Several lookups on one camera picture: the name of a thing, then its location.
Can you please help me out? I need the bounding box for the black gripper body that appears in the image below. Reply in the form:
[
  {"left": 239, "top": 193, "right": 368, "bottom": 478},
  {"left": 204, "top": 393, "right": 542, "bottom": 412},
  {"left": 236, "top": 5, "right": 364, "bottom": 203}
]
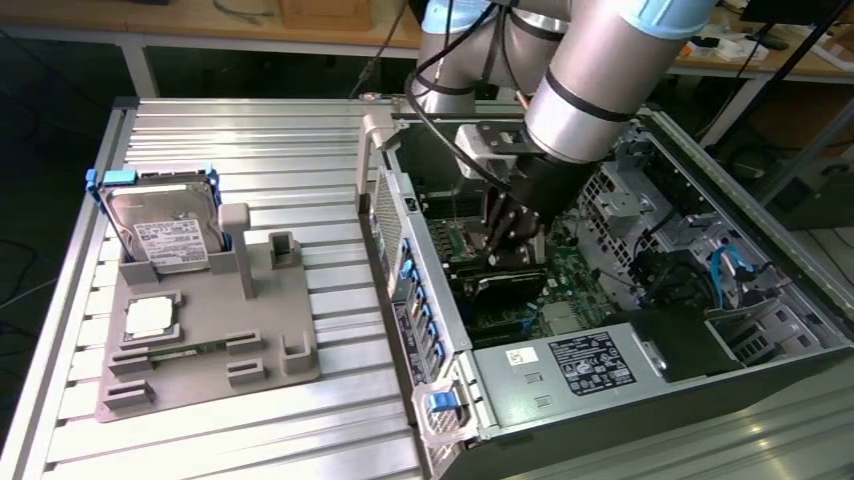
[{"left": 511, "top": 151, "right": 599, "bottom": 224}]

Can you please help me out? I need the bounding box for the CPU socket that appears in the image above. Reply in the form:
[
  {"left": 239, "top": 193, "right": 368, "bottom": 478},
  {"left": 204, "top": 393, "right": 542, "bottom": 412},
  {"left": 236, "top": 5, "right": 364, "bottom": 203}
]
[{"left": 457, "top": 221, "right": 492, "bottom": 257}]

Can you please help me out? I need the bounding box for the silver disk bay cage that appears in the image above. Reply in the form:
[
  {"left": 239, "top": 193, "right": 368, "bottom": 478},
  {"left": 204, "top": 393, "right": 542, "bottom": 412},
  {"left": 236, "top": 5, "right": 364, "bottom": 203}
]
[{"left": 576, "top": 159, "right": 676, "bottom": 262}]

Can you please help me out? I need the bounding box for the green motherboard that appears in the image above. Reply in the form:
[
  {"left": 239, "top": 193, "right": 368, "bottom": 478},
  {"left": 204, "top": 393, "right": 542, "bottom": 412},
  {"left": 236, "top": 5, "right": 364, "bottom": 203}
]
[{"left": 425, "top": 192, "right": 623, "bottom": 351}]

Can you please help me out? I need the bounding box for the grey power supply unit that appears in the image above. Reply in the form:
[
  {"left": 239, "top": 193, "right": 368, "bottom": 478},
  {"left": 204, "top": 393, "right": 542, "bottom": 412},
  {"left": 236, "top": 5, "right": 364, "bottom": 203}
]
[{"left": 472, "top": 322, "right": 670, "bottom": 427}]

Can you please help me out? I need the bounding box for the wooden desk with grey legs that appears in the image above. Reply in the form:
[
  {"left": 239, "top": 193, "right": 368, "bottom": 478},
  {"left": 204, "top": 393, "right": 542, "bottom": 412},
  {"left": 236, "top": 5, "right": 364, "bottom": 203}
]
[{"left": 666, "top": 0, "right": 854, "bottom": 147}]

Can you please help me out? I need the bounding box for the open black PC case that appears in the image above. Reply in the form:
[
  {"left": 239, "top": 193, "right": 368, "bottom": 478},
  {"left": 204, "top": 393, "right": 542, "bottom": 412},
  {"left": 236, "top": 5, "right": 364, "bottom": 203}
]
[{"left": 359, "top": 112, "right": 854, "bottom": 480}]

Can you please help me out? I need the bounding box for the black box on floor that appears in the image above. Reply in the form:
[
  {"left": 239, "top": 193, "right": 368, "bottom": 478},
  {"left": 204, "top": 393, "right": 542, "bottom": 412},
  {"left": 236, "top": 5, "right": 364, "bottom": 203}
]
[{"left": 766, "top": 161, "right": 854, "bottom": 229}]

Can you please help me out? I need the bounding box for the black slanted pole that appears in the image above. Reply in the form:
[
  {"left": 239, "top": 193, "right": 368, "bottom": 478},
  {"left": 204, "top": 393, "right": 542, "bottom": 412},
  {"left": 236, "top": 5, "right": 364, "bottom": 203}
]
[{"left": 692, "top": 0, "right": 844, "bottom": 144}]

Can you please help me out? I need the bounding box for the black monitor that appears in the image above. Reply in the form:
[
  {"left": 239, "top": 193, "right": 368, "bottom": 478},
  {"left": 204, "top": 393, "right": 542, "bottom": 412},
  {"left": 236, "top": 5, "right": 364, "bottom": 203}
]
[{"left": 738, "top": 0, "right": 854, "bottom": 52}]

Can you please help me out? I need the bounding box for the hard disk with blue caddy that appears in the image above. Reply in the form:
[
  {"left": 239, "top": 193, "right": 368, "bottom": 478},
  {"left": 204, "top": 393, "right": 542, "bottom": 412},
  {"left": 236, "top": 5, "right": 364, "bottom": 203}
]
[{"left": 84, "top": 167, "right": 225, "bottom": 277}]

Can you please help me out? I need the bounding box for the grey parts rack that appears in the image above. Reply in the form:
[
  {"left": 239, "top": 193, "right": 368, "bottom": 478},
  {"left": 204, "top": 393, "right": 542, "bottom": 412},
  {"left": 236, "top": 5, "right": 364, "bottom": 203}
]
[{"left": 96, "top": 202, "right": 323, "bottom": 424}]

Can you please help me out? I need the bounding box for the green RAM stick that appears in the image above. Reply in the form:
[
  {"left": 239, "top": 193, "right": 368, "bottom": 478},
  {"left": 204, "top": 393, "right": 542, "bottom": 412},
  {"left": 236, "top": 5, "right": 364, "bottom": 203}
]
[{"left": 145, "top": 339, "right": 232, "bottom": 359}]

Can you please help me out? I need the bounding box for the silver CPU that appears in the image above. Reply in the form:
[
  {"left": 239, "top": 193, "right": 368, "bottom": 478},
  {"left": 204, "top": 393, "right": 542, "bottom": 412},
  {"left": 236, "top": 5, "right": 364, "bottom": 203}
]
[{"left": 124, "top": 298, "right": 183, "bottom": 339}]

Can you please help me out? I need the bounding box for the wooden desk with white legs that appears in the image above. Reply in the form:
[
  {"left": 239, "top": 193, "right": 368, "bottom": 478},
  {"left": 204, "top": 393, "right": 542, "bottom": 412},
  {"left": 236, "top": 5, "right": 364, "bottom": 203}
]
[{"left": 0, "top": 0, "right": 423, "bottom": 99}]

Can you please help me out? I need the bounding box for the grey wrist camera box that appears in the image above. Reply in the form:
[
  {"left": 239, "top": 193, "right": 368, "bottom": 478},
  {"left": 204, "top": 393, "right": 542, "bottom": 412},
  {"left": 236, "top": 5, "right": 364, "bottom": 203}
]
[{"left": 453, "top": 123, "right": 536, "bottom": 180}]

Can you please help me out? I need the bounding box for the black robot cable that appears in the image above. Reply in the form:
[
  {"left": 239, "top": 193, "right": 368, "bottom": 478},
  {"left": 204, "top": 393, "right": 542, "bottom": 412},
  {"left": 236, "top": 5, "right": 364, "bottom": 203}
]
[{"left": 404, "top": 0, "right": 523, "bottom": 195}]

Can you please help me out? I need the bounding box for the grey case stop bracket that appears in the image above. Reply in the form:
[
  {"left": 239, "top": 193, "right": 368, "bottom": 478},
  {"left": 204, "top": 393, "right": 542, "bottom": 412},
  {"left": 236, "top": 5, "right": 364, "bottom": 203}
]
[{"left": 356, "top": 113, "right": 409, "bottom": 197}]

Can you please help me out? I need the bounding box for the blue disk wire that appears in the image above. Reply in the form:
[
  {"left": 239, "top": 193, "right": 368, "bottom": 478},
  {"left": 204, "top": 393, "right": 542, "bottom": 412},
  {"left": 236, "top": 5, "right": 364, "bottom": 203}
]
[{"left": 708, "top": 238, "right": 763, "bottom": 314}]

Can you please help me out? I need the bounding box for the thin hanging cable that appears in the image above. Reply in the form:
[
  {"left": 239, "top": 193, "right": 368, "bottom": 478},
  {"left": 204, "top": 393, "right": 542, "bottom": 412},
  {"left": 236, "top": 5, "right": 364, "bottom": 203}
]
[{"left": 356, "top": 0, "right": 409, "bottom": 102}]

